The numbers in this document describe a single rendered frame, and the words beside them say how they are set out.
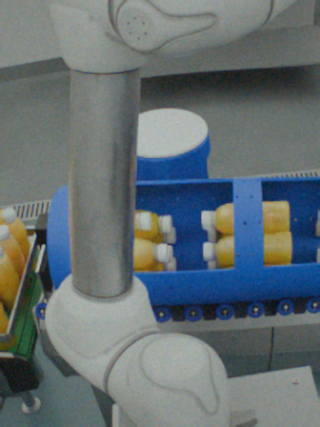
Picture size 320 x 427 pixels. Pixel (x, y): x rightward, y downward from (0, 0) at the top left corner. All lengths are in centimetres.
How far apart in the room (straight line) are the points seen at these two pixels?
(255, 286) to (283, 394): 30
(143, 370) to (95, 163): 31
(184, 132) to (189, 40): 130
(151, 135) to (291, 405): 107
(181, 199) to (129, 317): 62
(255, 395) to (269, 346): 38
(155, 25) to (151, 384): 52
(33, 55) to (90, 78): 413
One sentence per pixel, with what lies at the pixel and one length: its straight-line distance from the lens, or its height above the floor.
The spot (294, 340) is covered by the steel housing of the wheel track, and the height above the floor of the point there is 86.
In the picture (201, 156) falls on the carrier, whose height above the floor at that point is 99.
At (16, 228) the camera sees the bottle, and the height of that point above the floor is 106.
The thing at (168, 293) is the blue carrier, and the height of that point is 108.
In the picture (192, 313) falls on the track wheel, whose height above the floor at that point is 97.
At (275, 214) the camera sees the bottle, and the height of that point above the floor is 118.
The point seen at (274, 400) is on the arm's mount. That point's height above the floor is 108.
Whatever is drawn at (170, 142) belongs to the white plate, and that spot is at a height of 104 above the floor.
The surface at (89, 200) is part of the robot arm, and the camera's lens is 92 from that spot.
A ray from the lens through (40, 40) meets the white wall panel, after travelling 491.
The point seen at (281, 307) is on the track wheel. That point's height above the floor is 97.
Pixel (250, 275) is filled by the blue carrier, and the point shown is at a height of 112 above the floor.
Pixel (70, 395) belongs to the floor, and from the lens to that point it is 261.
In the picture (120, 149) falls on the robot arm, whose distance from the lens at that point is 89.
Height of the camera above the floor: 209
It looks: 39 degrees down
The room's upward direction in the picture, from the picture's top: 9 degrees counter-clockwise
